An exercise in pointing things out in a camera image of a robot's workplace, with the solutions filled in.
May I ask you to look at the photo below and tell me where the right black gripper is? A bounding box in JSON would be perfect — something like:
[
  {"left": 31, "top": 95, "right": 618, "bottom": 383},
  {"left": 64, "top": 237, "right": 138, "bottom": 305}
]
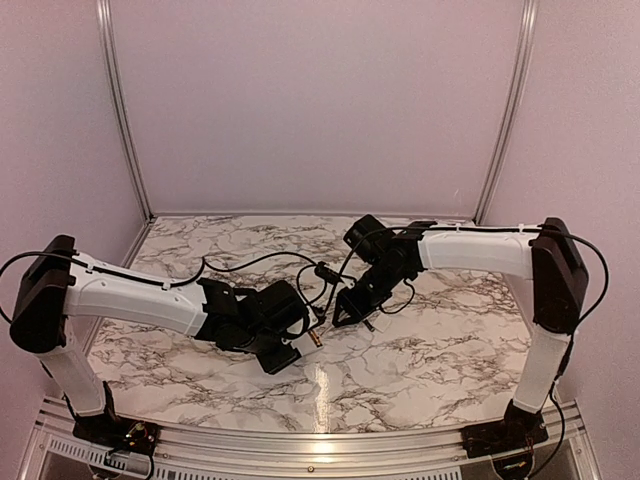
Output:
[{"left": 331, "top": 261, "right": 407, "bottom": 328}]

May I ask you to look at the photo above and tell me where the white battery compartment cover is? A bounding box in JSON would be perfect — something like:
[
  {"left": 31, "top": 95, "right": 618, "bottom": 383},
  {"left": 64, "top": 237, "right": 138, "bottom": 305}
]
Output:
[{"left": 372, "top": 316, "right": 391, "bottom": 333}]

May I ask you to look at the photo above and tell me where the white remote control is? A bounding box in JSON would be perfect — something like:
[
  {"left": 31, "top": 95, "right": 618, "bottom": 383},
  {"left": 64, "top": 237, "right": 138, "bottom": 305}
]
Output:
[{"left": 285, "top": 331, "right": 324, "bottom": 357}]

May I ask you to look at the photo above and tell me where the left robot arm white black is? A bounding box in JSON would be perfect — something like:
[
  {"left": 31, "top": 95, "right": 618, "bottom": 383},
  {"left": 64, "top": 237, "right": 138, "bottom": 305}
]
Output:
[{"left": 7, "top": 235, "right": 311, "bottom": 449}]

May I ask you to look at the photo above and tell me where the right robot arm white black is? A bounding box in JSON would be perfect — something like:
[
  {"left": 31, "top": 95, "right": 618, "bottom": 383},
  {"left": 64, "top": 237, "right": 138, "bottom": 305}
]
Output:
[{"left": 332, "top": 215, "right": 589, "bottom": 448}]

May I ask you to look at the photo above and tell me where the gold green battery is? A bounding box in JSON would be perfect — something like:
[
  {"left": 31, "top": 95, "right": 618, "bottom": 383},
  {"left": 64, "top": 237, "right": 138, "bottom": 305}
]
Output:
[{"left": 307, "top": 330, "right": 323, "bottom": 348}]

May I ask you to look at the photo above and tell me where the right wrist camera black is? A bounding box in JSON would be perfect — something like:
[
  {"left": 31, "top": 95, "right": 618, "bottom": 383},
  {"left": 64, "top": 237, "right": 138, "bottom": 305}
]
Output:
[{"left": 314, "top": 262, "right": 343, "bottom": 285}]

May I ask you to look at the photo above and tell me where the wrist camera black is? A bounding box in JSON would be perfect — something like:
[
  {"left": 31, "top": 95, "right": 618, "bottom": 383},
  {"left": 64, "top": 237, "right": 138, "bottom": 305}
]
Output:
[
  {"left": 314, "top": 262, "right": 343, "bottom": 285},
  {"left": 251, "top": 280, "right": 311, "bottom": 340}
]

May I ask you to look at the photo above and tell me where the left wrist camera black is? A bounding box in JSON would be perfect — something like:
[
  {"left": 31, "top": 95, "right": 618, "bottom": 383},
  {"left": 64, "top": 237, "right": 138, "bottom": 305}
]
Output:
[{"left": 251, "top": 280, "right": 311, "bottom": 340}]

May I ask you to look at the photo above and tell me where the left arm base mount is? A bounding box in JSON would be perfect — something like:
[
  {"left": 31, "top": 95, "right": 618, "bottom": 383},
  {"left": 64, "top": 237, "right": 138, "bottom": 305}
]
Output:
[{"left": 73, "top": 417, "right": 160, "bottom": 456}]

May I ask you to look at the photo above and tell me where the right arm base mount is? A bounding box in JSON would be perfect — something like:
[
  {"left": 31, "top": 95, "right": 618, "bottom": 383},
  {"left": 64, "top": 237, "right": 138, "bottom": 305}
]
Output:
[{"left": 461, "top": 421, "right": 549, "bottom": 459}]

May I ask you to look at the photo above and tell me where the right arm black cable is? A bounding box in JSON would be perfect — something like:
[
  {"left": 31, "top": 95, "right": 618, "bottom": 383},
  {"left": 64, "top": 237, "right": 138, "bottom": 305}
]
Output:
[{"left": 294, "top": 224, "right": 611, "bottom": 336}]

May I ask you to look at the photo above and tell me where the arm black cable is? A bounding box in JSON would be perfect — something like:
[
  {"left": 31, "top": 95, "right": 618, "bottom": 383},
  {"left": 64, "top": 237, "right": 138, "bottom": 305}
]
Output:
[
  {"left": 294, "top": 224, "right": 611, "bottom": 336},
  {"left": 0, "top": 249, "right": 331, "bottom": 326}
]

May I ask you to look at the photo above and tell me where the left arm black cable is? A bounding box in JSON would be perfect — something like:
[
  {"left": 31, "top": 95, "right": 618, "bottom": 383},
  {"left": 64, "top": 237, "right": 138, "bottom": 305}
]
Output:
[{"left": 0, "top": 249, "right": 331, "bottom": 326}]

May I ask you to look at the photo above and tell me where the front aluminium rail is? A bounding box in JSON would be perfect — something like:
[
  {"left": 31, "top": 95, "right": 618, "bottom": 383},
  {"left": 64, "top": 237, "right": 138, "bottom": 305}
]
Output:
[{"left": 19, "top": 394, "right": 606, "bottom": 480}]

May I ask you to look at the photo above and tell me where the left aluminium frame post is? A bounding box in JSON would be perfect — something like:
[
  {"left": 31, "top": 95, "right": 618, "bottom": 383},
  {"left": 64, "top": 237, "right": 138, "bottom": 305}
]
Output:
[{"left": 96, "top": 0, "right": 154, "bottom": 223}]

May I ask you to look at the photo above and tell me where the aluminium frame post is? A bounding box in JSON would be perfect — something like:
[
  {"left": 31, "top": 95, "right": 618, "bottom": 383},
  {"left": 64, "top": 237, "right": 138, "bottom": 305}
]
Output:
[
  {"left": 473, "top": 0, "right": 539, "bottom": 224},
  {"left": 96, "top": 0, "right": 154, "bottom": 223}
]

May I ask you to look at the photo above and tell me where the right aluminium frame post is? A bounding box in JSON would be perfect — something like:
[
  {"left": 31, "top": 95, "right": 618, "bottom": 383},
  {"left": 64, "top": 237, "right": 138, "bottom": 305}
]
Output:
[{"left": 473, "top": 0, "right": 539, "bottom": 224}]

